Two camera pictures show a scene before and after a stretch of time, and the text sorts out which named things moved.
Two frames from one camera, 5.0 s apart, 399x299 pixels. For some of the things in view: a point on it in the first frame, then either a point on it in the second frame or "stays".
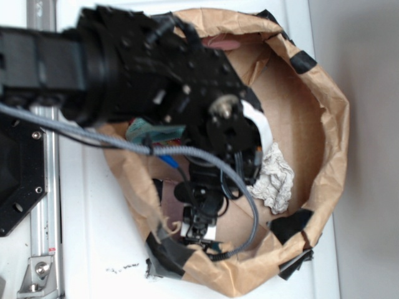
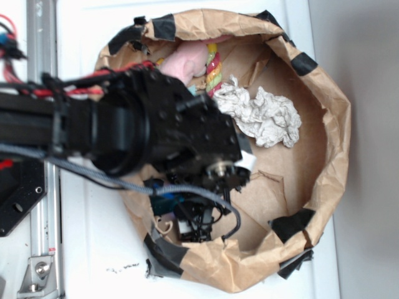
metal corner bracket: [40, 279] stays
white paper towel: [275, 180] -> [272, 121]
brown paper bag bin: [306, 117] stays
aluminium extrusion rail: [46, 228] stays
